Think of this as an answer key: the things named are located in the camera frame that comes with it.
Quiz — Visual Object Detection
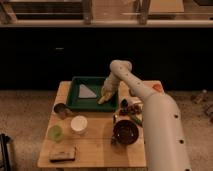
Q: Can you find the green plastic cup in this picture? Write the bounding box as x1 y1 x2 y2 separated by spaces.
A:
47 125 63 142

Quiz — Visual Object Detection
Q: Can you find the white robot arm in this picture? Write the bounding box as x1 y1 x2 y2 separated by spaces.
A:
98 60 192 171

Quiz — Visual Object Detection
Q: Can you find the green plastic tray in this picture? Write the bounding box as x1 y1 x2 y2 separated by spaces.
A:
66 76 119 112

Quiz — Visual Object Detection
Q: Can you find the green cucumber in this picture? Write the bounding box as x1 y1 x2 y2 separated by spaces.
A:
130 115 143 127

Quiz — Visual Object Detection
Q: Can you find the bunch of dark grapes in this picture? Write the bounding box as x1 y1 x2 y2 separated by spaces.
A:
119 104 142 116

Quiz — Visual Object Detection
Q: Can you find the dark eggplant piece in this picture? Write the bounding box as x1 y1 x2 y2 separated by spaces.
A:
121 99 128 107

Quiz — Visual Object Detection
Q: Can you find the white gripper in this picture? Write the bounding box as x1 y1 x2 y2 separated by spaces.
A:
101 73 120 97

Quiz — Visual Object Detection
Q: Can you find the yellow banana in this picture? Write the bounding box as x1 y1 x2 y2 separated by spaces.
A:
97 96 110 105

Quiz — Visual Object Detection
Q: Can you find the dark purple bowl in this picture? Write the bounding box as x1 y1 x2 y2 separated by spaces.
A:
113 120 139 145

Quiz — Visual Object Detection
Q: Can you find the small metal cup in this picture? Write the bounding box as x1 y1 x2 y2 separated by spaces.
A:
53 103 69 119

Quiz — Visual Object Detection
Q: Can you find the orange tomato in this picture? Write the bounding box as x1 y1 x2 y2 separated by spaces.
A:
152 84 164 92

